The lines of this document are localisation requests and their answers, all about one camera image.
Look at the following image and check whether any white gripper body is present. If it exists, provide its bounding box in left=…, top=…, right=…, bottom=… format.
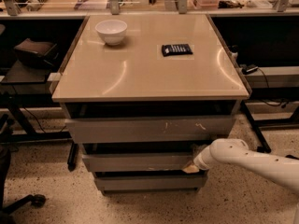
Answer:
left=193, top=145, right=217, bottom=170

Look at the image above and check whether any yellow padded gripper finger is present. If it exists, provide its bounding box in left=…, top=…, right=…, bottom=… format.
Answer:
left=182, top=161, right=200, bottom=174

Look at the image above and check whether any grey drawer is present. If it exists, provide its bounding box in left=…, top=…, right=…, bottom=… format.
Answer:
left=65, top=116, right=235, bottom=144
left=82, top=152, right=193, bottom=172
left=94, top=171, right=207, bottom=192

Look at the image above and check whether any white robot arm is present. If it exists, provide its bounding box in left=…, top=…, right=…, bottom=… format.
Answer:
left=182, top=138, right=299, bottom=194

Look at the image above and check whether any grey top drawer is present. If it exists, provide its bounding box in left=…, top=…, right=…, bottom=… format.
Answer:
left=65, top=116, right=235, bottom=144

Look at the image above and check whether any grey drawer cabinet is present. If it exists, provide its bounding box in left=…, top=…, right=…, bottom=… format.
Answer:
left=50, top=13, right=252, bottom=196

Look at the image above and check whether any grey bottom drawer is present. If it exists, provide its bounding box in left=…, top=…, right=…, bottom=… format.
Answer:
left=94, top=171, right=207, bottom=192

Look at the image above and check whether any black table leg right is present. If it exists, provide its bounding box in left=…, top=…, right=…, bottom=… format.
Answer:
left=241, top=102, right=272, bottom=153

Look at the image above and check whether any black shoe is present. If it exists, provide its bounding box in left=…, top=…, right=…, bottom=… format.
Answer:
left=285, top=155, right=299, bottom=160

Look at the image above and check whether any black power adapter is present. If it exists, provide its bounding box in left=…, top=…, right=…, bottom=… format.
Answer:
left=240, top=64, right=258, bottom=75

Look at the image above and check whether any dark blue snack packet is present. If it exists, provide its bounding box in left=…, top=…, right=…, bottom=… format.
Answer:
left=161, top=44, right=192, bottom=57

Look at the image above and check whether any white ceramic bowl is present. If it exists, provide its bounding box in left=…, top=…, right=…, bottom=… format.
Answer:
left=95, top=20, right=127, bottom=46

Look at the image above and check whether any dark box on side table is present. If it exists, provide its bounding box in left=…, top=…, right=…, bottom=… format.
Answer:
left=14, top=38, right=59, bottom=69

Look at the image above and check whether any black office chair base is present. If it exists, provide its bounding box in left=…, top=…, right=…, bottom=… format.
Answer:
left=0, top=114, right=47, bottom=224

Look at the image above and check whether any black side table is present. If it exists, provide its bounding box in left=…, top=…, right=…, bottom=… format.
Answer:
left=0, top=59, right=78, bottom=173

